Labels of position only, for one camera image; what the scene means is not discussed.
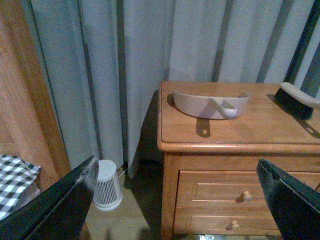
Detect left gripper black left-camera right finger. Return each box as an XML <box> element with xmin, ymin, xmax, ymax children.
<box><xmin>256</xmin><ymin>159</ymin><xmax>320</xmax><ymax>240</ymax></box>

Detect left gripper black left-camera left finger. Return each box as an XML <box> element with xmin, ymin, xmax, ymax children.
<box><xmin>0</xmin><ymin>156</ymin><xmax>99</xmax><ymax>240</ymax></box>

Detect beige hand brush black bristles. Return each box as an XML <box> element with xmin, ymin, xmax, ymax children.
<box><xmin>274</xmin><ymin>82</ymin><xmax>320</xmax><ymax>120</ymax></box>

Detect beige plastic dustpan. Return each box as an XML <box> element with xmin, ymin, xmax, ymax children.
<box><xmin>172</xmin><ymin>90</ymin><xmax>250</xmax><ymax>120</ymax></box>

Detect white conical air purifier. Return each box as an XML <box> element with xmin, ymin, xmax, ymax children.
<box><xmin>93</xmin><ymin>159</ymin><xmax>123</xmax><ymax>212</ymax></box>

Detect upper drawer wooden knob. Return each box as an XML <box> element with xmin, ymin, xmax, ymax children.
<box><xmin>240</xmin><ymin>191</ymin><xmax>253</xmax><ymax>202</ymax></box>

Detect drawer wooden knob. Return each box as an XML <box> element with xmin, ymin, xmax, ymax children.
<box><xmin>240</xmin><ymin>191</ymin><xmax>253</xmax><ymax>202</ymax></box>
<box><xmin>228</xmin><ymin>220</ymin><xmax>240</xmax><ymax>230</ymax></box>

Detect black white checkered bedsheet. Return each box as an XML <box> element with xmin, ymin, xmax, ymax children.
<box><xmin>0</xmin><ymin>154</ymin><xmax>42</xmax><ymax>220</ymax></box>

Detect lower drawer wooden knob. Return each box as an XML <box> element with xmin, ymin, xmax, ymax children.
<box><xmin>228</xmin><ymin>220</ymin><xmax>240</xmax><ymax>230</ymax></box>

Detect wooden nightstand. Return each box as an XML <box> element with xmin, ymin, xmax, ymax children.
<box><xmin>157</xmin><ymin>81</ymin><xmax>320</xmax><ymax>240</ymax></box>

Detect grey curtain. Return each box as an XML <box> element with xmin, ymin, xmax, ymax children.
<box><xmin>21</xmin><ymin>0</ymin><xmax>320</xmax><ymax>177</ymax></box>

